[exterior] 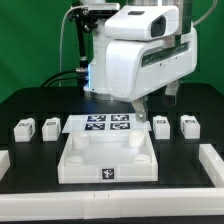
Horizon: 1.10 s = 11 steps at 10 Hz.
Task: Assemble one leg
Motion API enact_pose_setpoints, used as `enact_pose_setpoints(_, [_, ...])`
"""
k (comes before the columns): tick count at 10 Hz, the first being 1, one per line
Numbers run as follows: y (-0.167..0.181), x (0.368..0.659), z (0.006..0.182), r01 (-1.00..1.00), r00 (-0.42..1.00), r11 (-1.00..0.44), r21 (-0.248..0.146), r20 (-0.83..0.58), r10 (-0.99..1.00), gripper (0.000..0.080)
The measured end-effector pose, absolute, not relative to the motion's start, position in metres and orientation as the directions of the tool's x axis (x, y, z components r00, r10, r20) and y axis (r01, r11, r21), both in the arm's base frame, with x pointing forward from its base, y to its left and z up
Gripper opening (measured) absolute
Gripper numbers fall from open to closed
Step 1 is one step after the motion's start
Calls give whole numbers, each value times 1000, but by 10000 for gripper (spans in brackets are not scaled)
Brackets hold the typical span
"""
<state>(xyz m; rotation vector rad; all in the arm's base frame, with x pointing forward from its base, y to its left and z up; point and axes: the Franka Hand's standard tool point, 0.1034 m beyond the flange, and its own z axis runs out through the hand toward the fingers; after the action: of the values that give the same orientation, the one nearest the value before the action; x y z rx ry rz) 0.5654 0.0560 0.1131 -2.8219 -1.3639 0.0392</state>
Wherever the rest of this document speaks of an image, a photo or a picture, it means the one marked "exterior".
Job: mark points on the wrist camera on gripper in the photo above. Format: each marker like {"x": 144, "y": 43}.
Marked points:
{"x": 143, "y": 23}

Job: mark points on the white left fence piece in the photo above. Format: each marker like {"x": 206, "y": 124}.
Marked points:
{"x": 4, "y": 163}

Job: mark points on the white square table top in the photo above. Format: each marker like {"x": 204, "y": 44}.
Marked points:
{"x": 108, "y": 156}

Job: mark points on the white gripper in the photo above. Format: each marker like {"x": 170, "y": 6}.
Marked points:
{"x": 135, "y": 69}

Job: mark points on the white sheet with tags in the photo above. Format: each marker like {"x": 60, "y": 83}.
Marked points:
{"x": 104, "y": 122}

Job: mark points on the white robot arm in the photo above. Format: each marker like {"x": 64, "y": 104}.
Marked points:
{"x": 97, "y": 68}

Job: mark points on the white front fence rail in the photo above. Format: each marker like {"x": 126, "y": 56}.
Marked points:
{"x": 112, "y": 204}

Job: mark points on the black camera on mount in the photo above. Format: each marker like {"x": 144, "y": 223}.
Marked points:
{"x": 101, "y": 10}

